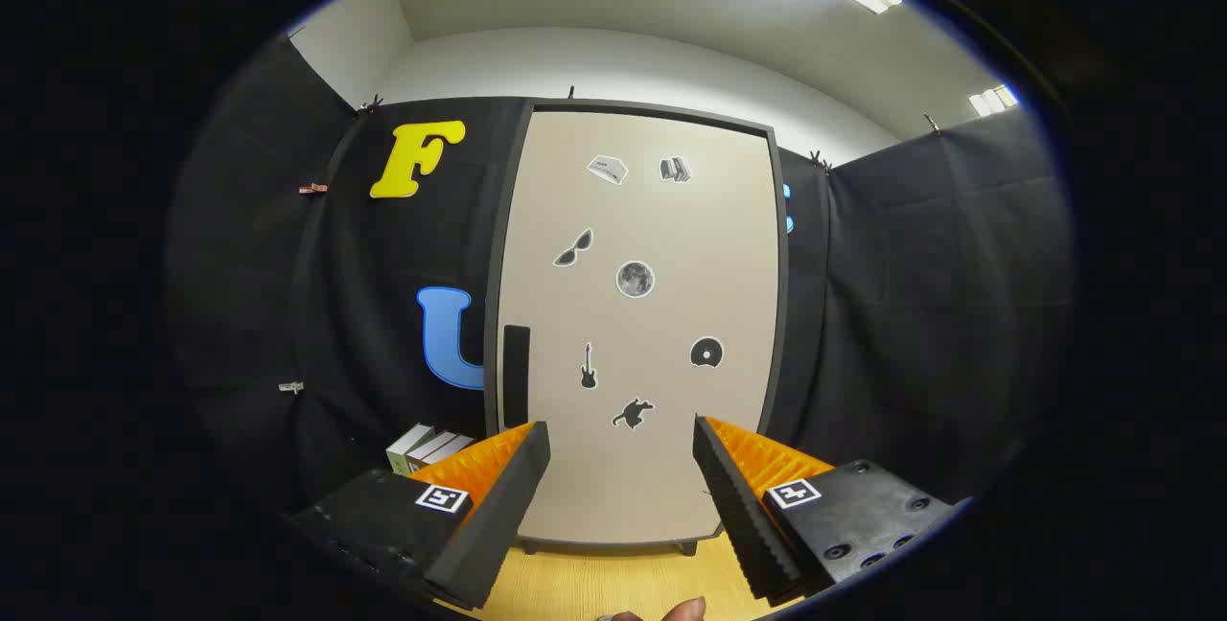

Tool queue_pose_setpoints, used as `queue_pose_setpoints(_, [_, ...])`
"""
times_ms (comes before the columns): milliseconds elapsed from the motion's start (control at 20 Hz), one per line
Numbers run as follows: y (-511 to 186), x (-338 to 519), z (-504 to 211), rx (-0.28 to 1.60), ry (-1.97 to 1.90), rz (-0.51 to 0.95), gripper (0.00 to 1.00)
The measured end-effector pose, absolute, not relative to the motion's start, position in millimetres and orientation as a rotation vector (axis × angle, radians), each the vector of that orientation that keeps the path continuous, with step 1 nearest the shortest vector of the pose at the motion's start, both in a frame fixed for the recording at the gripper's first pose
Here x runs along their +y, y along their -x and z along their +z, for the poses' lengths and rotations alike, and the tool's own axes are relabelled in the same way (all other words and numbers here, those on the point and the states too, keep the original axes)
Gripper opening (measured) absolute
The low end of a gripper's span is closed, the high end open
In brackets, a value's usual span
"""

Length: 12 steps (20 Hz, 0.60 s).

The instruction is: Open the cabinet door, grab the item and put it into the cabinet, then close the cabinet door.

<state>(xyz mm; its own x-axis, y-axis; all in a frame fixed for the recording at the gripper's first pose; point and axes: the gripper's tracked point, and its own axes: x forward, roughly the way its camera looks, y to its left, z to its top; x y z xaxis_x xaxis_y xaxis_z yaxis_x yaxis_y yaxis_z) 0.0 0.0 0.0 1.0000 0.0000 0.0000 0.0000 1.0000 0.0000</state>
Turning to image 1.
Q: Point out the grey cabinet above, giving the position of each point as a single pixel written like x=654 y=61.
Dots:
x=495 y=266

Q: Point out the copper clip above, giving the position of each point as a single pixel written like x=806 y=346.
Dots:
x=312 y=189

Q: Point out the small ceiling light panel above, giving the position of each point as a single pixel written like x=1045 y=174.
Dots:
x=992 y=101

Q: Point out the green book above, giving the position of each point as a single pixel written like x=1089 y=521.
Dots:
x=407 y=446

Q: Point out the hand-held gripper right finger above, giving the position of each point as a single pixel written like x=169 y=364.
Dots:
x=743 y=516

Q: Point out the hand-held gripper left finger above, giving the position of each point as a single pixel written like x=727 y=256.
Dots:
x=498 y=516

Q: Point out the silver clip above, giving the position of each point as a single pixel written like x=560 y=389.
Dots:
x=291 y=387

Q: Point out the black backdrop cloth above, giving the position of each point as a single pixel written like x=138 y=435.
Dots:
x=911 y=295

